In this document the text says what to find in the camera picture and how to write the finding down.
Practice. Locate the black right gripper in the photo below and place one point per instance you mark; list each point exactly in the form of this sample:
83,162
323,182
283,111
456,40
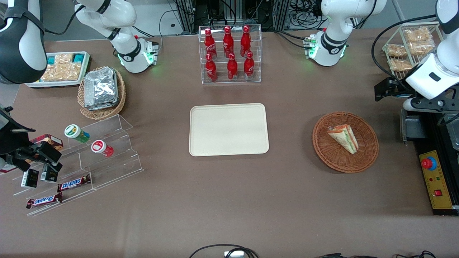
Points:
14,142

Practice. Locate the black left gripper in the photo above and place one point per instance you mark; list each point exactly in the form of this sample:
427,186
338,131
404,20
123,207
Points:
393,88

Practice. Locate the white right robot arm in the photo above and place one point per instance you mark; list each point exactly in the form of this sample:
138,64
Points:
107,19

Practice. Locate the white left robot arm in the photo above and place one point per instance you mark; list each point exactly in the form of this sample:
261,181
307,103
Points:
337,21

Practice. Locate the wrapped triangle sandwich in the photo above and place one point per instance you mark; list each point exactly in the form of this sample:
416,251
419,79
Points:
345,138

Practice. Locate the white rectangular snack tray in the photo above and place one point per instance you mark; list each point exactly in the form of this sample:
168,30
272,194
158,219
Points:
36,84

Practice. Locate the light oval wicker basket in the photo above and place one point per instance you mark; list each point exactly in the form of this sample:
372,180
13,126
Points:
104,114

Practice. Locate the brown round wicker basket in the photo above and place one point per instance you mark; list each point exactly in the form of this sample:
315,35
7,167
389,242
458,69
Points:
344,163

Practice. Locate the beige plastic tray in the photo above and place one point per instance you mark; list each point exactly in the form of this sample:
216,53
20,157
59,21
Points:
228,129

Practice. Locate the small black box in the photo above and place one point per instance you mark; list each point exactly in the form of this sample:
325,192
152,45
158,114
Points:
29,178
49,175

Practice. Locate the red brown carton box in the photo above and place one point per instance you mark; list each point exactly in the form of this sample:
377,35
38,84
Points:
50,139

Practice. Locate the bagged bread pack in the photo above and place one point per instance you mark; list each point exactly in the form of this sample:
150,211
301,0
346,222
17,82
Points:
417,34
400,65
396,50
421,48

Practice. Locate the grey metal box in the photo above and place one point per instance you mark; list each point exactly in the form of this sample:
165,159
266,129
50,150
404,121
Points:
408,125

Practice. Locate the Snickers chocolate bar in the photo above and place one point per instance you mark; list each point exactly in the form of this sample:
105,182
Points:
74,183
44,201

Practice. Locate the green bottle white cap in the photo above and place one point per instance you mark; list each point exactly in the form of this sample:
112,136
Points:
76,133

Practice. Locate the clear acrylic step stand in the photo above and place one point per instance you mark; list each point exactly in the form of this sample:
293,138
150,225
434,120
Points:
114,168

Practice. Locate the red emergency stop button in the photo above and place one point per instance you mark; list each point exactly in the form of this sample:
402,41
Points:
429,163

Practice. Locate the silver foil pouch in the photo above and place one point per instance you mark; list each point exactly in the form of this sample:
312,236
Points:
107,106
100,86

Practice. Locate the clear bags of crackers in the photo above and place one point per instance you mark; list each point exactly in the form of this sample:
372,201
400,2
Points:
62,70

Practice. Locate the teal snack packet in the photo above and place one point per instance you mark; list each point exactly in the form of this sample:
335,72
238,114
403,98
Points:
79,57
51,60

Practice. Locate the black yellow control box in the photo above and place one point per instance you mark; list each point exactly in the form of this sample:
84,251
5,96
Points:
439,188

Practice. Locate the red cola bottle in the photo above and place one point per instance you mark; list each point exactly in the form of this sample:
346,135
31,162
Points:
232,68
245,42
209,44
249,67
228,42
211,68

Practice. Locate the clear acrylic bottle rack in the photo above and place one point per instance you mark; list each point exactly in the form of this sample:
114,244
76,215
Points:
231,77

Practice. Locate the small white device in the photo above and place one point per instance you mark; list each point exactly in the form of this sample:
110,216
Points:
233,254

